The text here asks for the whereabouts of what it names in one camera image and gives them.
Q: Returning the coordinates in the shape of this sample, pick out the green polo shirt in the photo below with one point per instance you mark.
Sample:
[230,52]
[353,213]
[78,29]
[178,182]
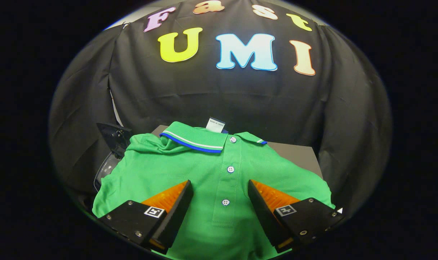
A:
[204,166]

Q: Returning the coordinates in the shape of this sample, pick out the black backdrop cloth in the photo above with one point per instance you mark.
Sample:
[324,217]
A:
[222,94]

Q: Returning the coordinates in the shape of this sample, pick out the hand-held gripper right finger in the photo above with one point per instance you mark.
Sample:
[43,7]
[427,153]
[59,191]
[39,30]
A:
[264,215]

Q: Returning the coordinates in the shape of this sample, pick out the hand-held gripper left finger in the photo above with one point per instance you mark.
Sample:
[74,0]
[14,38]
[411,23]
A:
[177,215]

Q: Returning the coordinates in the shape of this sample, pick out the beige cabinet with dark frame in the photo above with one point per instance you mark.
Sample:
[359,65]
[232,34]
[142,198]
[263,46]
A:
[294,155]

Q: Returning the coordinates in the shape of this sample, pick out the dark washing machine lid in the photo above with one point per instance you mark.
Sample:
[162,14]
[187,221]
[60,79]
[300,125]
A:
[112,137]

